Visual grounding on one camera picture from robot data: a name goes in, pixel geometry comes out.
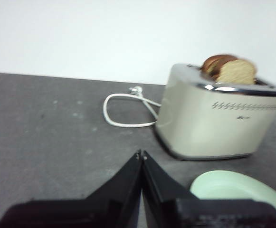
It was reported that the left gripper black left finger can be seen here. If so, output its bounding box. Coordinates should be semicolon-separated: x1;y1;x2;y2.
0;149;143;228

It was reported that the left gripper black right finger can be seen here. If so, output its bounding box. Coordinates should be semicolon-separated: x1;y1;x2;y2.
142;150;276;228

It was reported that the pale green plate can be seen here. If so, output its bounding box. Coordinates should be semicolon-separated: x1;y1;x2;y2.
189;170;276;228

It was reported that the square bread slice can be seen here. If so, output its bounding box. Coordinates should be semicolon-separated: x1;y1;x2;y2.
215;58;257;86

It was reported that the cream toaster with chrome rim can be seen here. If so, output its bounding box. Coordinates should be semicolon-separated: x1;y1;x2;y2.
154;63;276;161

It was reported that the round-topped bread slice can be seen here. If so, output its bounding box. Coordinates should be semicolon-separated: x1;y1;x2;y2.
200;54;238;80

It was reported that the white toaster power cord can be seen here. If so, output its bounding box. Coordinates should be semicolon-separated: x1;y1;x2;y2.
104;86;162;128

